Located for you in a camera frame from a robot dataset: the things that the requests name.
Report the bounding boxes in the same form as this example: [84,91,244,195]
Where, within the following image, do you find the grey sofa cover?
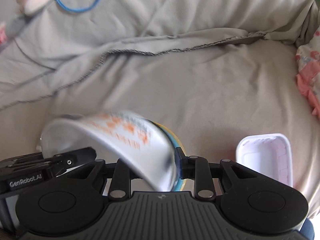
[0,0,318,205]

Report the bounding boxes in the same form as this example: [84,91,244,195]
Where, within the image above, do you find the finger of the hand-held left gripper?
[0,147,97,174]

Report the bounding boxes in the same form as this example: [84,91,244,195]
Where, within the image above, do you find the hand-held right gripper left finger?
[84,158,140,200]

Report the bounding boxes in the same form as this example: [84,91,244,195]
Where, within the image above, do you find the white gold-rimmed bowl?
[155,122,188,192]

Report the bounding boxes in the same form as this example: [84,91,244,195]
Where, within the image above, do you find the white bowl with orange print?
[41,110,178,193]

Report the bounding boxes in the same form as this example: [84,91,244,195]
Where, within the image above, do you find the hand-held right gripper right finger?
[174,147,253,200]

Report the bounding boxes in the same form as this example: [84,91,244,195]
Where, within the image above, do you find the white plastic tray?
[236,133,293,187]

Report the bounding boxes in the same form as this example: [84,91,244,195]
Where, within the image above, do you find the grey plush toy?
[5,14,31,38]

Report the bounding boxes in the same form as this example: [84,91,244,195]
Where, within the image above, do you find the stainless steel bowl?
[37,115,197,194]

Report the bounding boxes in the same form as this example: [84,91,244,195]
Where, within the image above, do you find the pink rabbit plush toy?
[0,22,8,46]

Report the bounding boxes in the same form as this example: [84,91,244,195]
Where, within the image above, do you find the pink floral blanket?
[295,27,320,120]

